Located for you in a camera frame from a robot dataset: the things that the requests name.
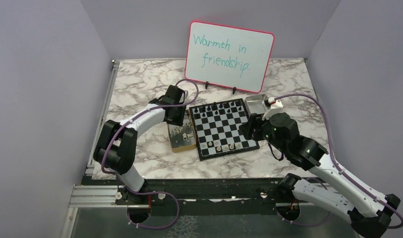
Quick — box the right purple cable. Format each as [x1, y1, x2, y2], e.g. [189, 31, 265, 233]
[270, 93, 403, 229]

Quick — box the gold tin with white pieces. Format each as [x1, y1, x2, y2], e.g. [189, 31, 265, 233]
[167, 120, 197, 153]

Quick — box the empty silver metal tin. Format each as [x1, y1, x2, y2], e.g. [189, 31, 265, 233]
[244, 94, 269, 116]

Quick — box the black and white chessboard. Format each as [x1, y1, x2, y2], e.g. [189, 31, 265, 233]
[189, 98, 260, 161]

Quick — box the aluminium frame rail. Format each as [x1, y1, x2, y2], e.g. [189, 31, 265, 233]
[62, 59, 149, 238]

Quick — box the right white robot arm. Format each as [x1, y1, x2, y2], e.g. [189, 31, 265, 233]
[239, 113, 400, 238]

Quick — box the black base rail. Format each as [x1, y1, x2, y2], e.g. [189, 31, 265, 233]
[81, 176, 297, 217]

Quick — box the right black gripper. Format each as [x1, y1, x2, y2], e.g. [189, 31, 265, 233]
[239, 110, 287, 154]

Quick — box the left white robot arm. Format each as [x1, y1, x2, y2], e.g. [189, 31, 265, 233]
[93, 85, 186, 204]

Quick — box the white board with pink frame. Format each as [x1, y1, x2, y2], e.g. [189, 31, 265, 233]
[184, 21, 275, 93]

